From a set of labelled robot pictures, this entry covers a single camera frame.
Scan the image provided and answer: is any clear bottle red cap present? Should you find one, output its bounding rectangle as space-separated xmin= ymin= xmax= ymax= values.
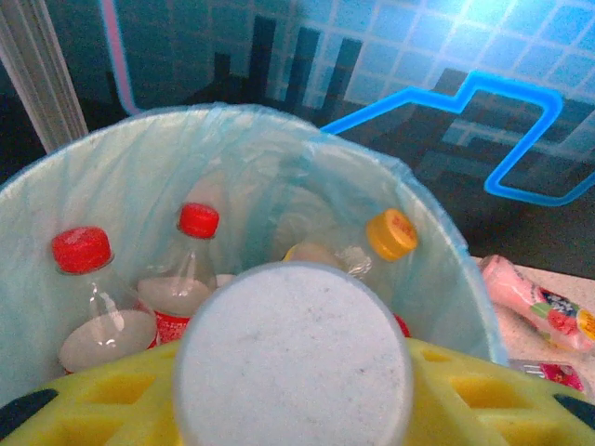
xmin=171 ymin=260 xmax=415 ymax=446
xmin=50 ymin=226 xmax=159 ymax=375
xmin=137 ymin=203 xmax=238 ymax=348

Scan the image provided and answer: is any cola bottle large red label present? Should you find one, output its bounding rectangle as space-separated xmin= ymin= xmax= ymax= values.
xmin=392 ymin=313 xmax=413 ymax=339

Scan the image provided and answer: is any aluminium corner post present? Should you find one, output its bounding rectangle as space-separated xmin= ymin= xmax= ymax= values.
xmin=0 ymin=0 xmax=89 ymax=154

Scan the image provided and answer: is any pink bottle fruit label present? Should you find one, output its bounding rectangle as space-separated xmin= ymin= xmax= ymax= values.
xmin=478 ymin=254 xmax=595 ymax=357

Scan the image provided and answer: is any orange label bottle gold cap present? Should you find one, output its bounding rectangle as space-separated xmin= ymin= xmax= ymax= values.
xmin=341 ymin=207 xmax=419 ymax=308

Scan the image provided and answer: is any red snack packet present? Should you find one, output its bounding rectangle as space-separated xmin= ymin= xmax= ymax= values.
xmin=509 ymin=357 xmax=591 ymax=396

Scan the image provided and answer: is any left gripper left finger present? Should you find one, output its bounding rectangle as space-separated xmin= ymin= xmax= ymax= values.
xmin=0 ymin=341 xmax=196 ymax=446

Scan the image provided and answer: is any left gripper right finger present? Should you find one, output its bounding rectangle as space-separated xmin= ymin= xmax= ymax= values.
xmin=403 ymin=336 xmax=595 ymax=446

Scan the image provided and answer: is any orange yellow bottle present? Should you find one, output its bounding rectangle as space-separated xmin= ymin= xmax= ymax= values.
xmin=283 ymin=241 xmax=348 ymax=270

